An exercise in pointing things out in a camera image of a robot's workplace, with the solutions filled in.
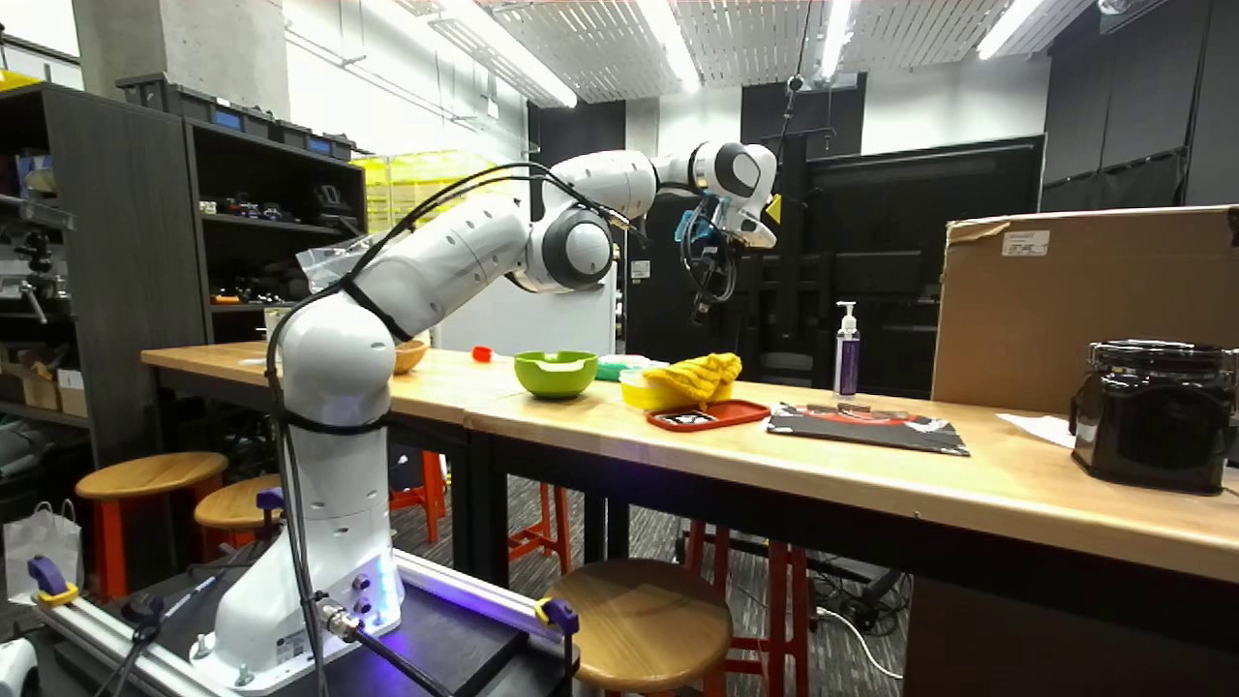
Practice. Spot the large cardboard box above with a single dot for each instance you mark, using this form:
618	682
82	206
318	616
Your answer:
1086	313

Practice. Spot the clear plastic chips bag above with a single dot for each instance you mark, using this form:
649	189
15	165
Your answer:
323	267

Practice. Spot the red lid with marker tag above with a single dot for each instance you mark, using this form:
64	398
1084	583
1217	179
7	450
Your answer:
731	418

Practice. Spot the orange measuring cup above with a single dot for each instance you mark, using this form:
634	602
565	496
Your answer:
483	354

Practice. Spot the orange legged stool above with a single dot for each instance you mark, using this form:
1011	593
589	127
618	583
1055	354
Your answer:
433	469
558	516
793	606

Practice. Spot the black glossy jar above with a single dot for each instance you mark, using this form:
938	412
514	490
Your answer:
1155	429

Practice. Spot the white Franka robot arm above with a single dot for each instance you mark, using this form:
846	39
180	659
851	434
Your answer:
334	361

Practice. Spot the large black monitor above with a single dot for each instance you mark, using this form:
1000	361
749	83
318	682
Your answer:
903	259

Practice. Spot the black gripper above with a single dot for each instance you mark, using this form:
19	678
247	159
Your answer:
715	259

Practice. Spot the purple yellow clamp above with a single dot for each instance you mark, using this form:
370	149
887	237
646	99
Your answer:
274	505
50	583
558	614

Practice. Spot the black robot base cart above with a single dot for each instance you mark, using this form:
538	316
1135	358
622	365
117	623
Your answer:
438	645

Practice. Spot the wicker basket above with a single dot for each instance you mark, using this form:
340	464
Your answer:
414	358

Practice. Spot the black shelving unit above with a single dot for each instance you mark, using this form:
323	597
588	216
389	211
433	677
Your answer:
258	170

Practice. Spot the white paper sheet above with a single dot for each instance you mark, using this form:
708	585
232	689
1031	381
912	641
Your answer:
1042	431

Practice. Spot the black monitor stand pole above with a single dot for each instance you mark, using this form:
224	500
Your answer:
800	323

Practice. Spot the ceiling light strip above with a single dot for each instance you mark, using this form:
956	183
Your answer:
517	61
672	45
1011	27
840	34

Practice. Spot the dark grey shelving unit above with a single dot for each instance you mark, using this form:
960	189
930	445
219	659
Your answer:
121	259

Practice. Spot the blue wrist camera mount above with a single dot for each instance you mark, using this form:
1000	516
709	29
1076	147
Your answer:
691	225

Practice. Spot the white paper bag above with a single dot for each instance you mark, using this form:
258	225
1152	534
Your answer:
41	548

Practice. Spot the round wooden stool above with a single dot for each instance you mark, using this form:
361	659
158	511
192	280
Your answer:
234	500
149	469
642	624

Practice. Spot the purple pump sanitizer bottle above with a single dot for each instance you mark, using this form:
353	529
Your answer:
851	361

